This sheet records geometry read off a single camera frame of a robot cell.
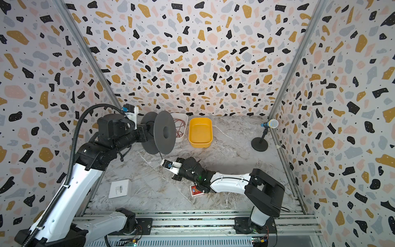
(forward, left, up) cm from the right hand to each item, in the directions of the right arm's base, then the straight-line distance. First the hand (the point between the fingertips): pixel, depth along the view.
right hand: (165, 159), depth 75 cm
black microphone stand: (+24, -56, -21) cm, 65 cm away
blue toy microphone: (+20, -56, +4) cm, 60 cm away
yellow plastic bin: (+34, -15, -21) cm, 42 cm away
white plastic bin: (+44, -2, -15) cm, 46 cm away
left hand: (+7, +4, +19) cm, 21 cm away
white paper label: (-9, +26, -16) cm, 31 cm away
